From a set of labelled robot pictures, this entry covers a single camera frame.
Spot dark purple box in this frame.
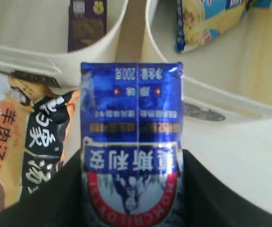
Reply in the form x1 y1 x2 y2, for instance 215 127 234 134
68 0 107 52

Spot blue white milk carton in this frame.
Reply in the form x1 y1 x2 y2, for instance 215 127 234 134
80 62 185 227

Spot orange instant noodle bag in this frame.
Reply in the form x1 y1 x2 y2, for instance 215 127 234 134
0 73 79 211

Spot cream bin with square mark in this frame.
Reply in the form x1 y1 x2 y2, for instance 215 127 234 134
0 0 128 87

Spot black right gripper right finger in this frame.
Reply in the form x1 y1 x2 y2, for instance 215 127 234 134
183 149 272 227

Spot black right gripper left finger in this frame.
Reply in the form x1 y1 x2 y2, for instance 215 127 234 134
0 150 88 227

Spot cream bin with circle mark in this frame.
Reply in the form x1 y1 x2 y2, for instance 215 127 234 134
141 0 272 122

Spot blue instant noodle bag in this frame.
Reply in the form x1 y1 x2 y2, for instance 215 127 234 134
176 0 272 53

